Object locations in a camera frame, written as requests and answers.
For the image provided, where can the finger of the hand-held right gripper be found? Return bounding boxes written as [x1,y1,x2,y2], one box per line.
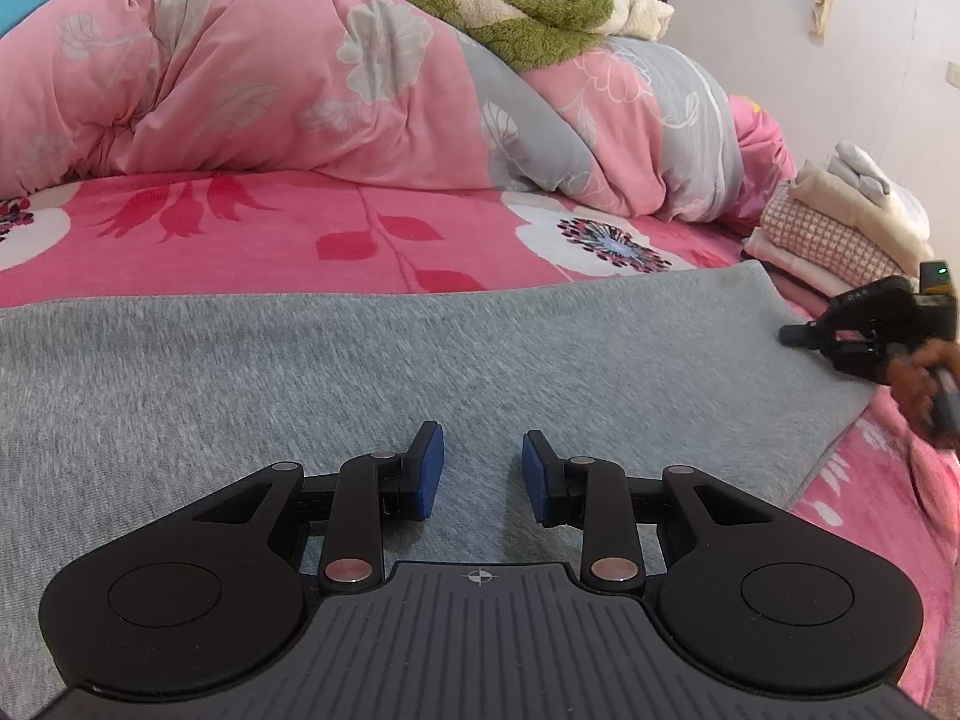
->
[825,341,912,385]
[780,276,914,350]

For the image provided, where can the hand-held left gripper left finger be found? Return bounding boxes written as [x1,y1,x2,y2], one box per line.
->
[195,420,447,593]

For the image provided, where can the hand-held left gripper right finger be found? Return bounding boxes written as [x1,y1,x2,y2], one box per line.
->
[521,429,773,595]

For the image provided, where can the grey sweatpants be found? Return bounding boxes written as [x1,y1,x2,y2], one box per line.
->
[0,259,878,720]

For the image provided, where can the person's right hand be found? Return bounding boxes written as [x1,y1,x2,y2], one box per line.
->
[887,337,960,455]

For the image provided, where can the cream folded cloth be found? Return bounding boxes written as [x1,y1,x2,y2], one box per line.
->
[787,159,935,271]

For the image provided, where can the white folded cloth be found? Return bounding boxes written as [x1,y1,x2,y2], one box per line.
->
[831,141,931,222]

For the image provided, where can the pink floral bed sheet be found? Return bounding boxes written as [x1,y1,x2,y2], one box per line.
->
[0,169,960,706]

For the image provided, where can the pink floral quilt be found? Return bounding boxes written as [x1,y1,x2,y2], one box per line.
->
[0,0,796,224]

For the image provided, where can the green and cream fleece garment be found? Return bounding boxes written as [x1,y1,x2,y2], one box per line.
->
[334,0,676,76]

